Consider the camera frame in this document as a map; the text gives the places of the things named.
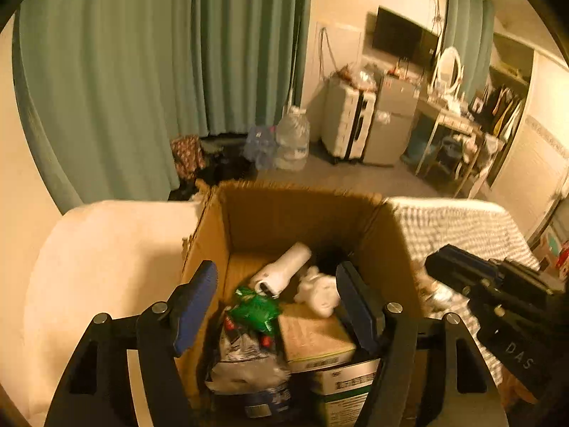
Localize cream mattress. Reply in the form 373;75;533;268
24;200;207;423

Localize white oval mirror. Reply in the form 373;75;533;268
429;47;464;99

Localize wall cable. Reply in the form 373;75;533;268
318;27;339;81

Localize pack of water bottles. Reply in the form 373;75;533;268
244;125;278;170

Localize floral cloth bag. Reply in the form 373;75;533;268
171;136;206;183

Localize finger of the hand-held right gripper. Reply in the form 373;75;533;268
424;244;507;296

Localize white bottle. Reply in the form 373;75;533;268
249;242;313;299

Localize silver floral packet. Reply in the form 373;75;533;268
205;318;292;421

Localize white suitcase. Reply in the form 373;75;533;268
321;78;376;161

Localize checked bed sheet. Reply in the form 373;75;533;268
387;196;541;392

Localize white plush toy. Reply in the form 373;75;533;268
294;266;341;318

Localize black television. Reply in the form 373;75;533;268
371;6;441;69

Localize cardboard box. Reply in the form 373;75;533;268
180;179;430;427

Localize clear plastic bag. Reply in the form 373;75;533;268
335;64;378;92

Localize white pole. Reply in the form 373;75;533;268
284;18;298;118

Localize small brown carton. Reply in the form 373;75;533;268
278;303;357;373

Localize teal curtain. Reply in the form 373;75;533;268
193;0;313;136
438;0;495;99
12;0;209;212

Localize white carton with green label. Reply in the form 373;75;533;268
309;358;383;427

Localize green packet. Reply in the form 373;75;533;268
224;287;283;334

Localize plastic stool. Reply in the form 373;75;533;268
533;220;569;283

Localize white dressing table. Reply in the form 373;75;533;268
413;93;485;199

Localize grey mini fridge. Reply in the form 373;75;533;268
365;73;421;166

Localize hanging clothes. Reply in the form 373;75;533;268
471;82;525;143

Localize dark cloth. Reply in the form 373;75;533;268
196;151;256;188

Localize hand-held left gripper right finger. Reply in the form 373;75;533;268
335;261;510;427

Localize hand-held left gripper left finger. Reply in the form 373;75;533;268
44;259;219;427

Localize large water jug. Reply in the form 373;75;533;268
275;106;310;172

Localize wardrobe with white louvered door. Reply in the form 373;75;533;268
478;31;569;241

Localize wooden chair with clothes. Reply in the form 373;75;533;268
440;133;503;199

